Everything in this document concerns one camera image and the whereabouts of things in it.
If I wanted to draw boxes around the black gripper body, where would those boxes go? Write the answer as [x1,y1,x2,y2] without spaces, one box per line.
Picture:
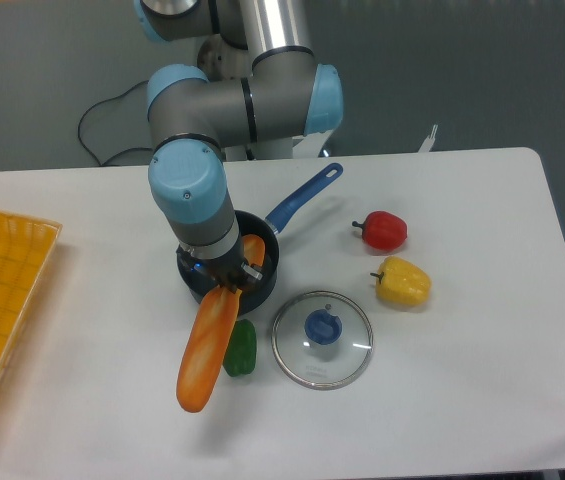
[176,243,246,290]

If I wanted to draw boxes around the long orange bread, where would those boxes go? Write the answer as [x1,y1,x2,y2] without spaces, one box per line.
[175,235,267,415]

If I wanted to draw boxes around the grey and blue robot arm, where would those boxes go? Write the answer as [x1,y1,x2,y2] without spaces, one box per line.
[134,1,344,290]

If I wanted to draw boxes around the green bell pepper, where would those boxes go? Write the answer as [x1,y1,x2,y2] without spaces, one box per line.
[223,319,257,377]

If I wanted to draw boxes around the glass lid with blue knob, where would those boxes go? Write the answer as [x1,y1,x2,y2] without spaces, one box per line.
[271,290,374,391]

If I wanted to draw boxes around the red bell pepper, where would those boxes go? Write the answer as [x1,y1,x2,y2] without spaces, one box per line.
[351,211,408,252]

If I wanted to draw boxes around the yellow bell pepper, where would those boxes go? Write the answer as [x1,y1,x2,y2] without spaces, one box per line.
[370,256,432,306]

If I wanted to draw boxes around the dark pot with blue handle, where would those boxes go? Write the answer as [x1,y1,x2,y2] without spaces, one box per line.
[176,163,343,315]

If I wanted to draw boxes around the black cable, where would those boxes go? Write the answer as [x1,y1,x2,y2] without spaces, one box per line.
[77,79,155,167]

